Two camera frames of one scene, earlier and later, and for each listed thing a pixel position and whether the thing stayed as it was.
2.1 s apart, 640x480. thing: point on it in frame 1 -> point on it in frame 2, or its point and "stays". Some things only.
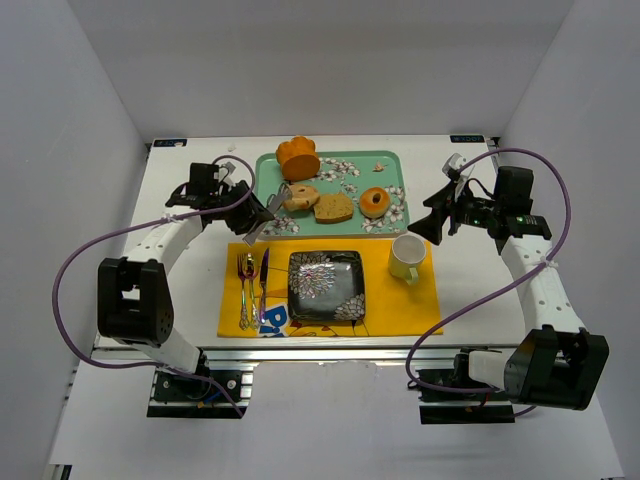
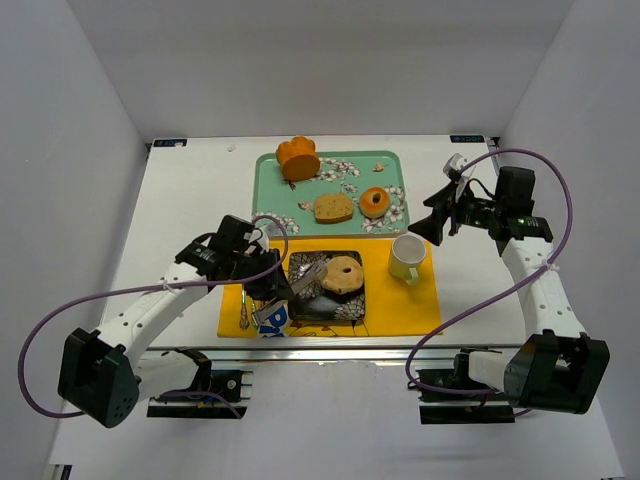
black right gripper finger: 431,226 stays
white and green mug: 406,254 stays
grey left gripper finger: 253,233 -> 261,315
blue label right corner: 467,138 stays
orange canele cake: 298,159 stays
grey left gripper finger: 275,201 -> 309,276
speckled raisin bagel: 304,196 -> 342,274
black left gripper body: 248,215 -> 267,275
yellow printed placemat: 393,306 stays
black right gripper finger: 443,199 stays
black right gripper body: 447,209 stays
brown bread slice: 331,208 stays
